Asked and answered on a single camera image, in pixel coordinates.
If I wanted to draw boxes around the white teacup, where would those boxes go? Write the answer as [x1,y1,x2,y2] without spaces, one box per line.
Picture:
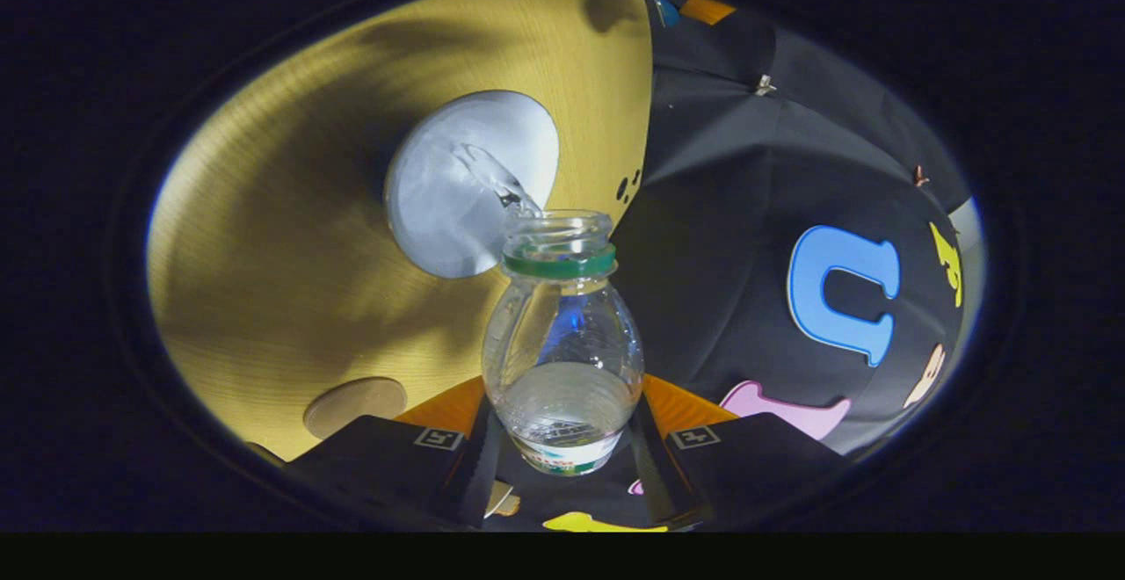
[384,91,561,279]

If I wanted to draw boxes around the black backdrop cloth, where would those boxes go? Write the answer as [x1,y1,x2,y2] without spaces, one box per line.
[483,0,985,533]

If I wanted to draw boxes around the round wooden coaster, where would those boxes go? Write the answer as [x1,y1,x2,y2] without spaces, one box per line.
[303,376,409,440]

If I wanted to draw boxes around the clear plastic water bottle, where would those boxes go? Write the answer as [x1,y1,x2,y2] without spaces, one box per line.
[482,209,645,477]

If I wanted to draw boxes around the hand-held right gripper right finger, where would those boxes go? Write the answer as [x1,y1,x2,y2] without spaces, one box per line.
[628,373,846,530]

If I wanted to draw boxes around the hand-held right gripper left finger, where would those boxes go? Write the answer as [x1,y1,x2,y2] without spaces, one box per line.
[283,376,504,530]

